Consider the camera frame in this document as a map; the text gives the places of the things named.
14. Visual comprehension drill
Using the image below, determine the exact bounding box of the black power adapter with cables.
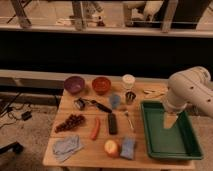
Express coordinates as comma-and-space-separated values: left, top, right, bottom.
0, 93, 32, 129

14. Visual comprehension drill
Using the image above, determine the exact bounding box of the wooden table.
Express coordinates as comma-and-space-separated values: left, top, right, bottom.
43, 81, 195, 171

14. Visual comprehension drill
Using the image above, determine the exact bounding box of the purple bowl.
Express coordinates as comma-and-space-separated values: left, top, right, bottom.
64, 76, 85, 94

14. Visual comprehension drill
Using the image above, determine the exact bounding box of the light blue cloth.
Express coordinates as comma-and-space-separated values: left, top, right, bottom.
52, 135, 84, 162

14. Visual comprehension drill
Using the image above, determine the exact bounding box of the orange carrot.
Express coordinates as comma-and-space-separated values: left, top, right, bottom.
90, 117, 101, 140

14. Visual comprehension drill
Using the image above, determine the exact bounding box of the wooden utensil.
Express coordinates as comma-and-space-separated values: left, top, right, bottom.
143, 89, 166, 96

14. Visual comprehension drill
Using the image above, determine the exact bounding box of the apple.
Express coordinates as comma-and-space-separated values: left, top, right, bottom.
104, 140, 119, 158

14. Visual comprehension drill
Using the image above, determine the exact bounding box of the red bowl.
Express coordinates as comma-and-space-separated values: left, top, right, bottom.
92, 77, 111, 95

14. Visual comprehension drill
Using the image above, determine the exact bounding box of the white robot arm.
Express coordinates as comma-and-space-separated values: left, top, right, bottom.
161, 66, 213, 129

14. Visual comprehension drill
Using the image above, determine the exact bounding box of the bunch of dark grapes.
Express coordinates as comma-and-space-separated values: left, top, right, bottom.
55, 114, 85, 133

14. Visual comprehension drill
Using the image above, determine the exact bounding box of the green plastic tray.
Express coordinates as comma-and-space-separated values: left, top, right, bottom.
140, 101, 203, 160

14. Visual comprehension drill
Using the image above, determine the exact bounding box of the metal cup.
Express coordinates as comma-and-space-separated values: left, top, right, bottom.
125, 91, 136, 104

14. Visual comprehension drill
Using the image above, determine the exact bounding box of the black remote control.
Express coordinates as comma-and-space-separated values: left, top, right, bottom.
108, 114, 117, 135

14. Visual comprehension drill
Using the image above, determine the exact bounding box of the blue sponge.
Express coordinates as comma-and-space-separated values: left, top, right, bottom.
120, 137, 135, 160

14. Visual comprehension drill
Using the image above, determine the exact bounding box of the white cup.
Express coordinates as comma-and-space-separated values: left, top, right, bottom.
122, 74, 135, 90

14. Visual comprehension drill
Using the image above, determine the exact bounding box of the blue cup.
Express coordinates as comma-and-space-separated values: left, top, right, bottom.
109, 94, 121, 109

